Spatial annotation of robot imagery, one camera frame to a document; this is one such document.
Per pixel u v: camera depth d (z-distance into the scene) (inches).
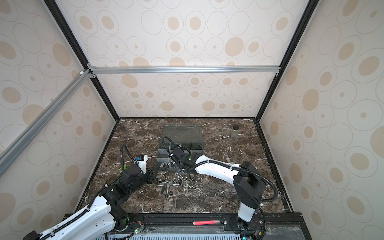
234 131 40.5
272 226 29.1
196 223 28.7
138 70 70.2
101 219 23.2
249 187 17.4
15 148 20.8
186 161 24.2
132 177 23.3
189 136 43.0
